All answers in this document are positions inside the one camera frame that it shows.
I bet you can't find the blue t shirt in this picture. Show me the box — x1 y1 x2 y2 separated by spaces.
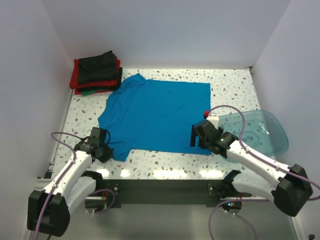
98 73 211 162

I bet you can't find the translucent blue plastic bin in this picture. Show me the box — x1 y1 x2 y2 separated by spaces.
218 110 289 158

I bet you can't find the folded red t shirt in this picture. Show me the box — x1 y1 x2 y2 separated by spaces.
69 56 121 95

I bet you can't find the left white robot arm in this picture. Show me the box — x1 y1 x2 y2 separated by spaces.
26 127 117 240

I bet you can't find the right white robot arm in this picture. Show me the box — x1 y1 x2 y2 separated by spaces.
190 119 313 217

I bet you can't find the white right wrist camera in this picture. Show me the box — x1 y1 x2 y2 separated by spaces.
203 110 219 129

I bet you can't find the folded black t shirt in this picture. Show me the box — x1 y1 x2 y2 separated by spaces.
77 50 118 85

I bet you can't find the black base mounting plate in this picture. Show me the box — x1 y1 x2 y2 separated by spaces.
83 178 247 210

